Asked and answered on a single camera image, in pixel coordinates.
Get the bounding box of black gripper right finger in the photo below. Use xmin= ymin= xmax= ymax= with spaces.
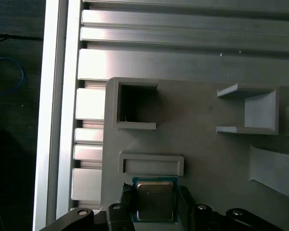
xmin=177 ymin=185 xmax=280 ymax=231

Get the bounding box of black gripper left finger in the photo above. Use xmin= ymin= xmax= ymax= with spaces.
xmin=44 ymin=182 xmax=135 ymax=231

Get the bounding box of CPU with silver top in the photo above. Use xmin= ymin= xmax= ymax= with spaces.
xmin=131 ymin=177 xmax=179 ymax=223

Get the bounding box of grey parts rack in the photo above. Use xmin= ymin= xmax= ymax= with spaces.
xmin=100 ymin=77 xmax=289 ymax=231

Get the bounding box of blue floor cable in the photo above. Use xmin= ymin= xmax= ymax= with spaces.
xmin=0 ymin=57 xmax=27 ymax=97

